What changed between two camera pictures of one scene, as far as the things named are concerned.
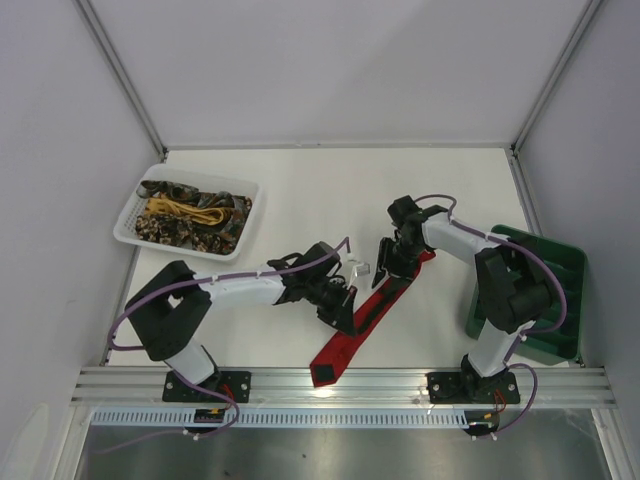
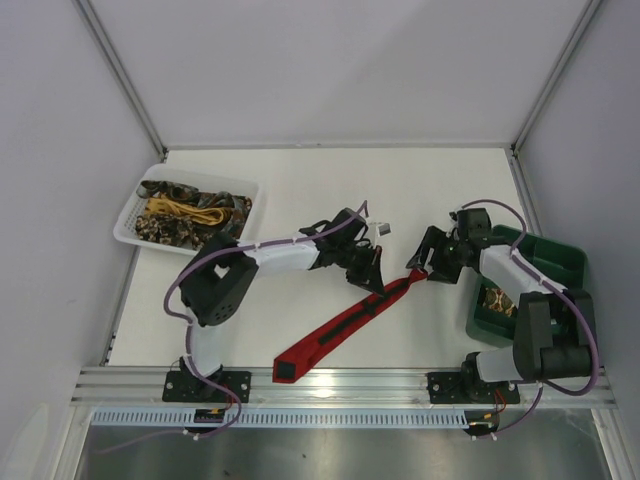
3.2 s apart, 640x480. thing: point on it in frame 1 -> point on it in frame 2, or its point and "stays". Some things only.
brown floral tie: [175, 229] stays
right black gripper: [392, 259] -> [437, 251]
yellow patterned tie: [159, 206] stays
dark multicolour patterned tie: [238, 206] stays
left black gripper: [338, 307] -> [361, 265]
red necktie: [333, 361] -> [291, 365]
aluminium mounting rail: [370, 387] stays
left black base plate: [236, 384] stays
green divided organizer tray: [562, 343] stays
